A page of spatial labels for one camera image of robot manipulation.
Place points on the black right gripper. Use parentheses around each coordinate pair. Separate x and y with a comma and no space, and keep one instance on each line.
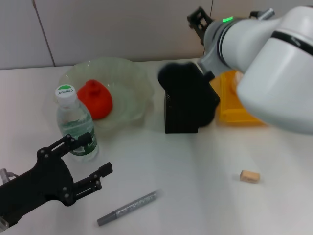
(201,34)

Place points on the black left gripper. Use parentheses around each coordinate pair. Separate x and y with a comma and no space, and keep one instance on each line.
(36,188)

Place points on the clear green-label water bottle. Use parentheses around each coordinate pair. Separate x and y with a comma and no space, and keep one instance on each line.
(73,115)

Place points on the red-orange fruit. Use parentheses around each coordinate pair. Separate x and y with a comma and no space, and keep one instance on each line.
(97,102)

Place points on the silver glitter pen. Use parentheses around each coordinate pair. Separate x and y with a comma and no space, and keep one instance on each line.
(129,205)

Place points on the small tan cork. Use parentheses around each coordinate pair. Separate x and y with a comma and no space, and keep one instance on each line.
(249,176)

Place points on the translucent green fruit plate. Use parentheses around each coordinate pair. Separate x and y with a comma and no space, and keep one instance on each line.
(132,80)

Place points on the black mesh pen holder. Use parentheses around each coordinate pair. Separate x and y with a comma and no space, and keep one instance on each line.
(178,124)

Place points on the yellow plastic bin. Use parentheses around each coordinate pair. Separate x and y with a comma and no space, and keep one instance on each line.
(232,107)

